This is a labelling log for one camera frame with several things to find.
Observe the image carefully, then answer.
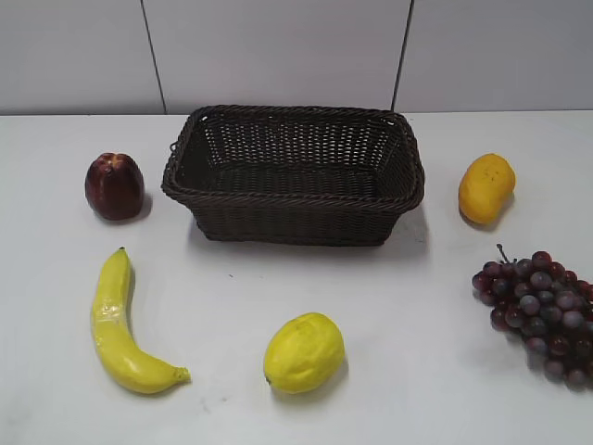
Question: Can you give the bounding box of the yellow lemon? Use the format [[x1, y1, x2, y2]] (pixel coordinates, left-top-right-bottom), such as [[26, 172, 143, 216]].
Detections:
[[263, 312, 346, 394]]

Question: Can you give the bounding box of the dark brown wicker basket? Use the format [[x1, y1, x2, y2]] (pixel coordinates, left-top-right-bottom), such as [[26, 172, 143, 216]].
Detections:
[[161, 105, 425, 247]]

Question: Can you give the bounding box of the dark red apple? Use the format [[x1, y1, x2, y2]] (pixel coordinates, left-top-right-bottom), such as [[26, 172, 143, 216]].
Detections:
[[84, 152, 145, 222]]

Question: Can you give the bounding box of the orange yellow mango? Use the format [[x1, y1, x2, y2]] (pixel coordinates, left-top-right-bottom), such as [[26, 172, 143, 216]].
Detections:
[[458, 153, 516, 225]]

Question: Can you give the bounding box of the yellow banana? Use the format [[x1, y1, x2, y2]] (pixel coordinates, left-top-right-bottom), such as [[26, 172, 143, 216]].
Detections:
[[91, 247, 191, 395]]

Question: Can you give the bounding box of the purple grape bunch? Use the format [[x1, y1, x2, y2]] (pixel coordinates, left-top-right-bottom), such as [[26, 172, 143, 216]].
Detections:
[[472, 243, 592, 391]]

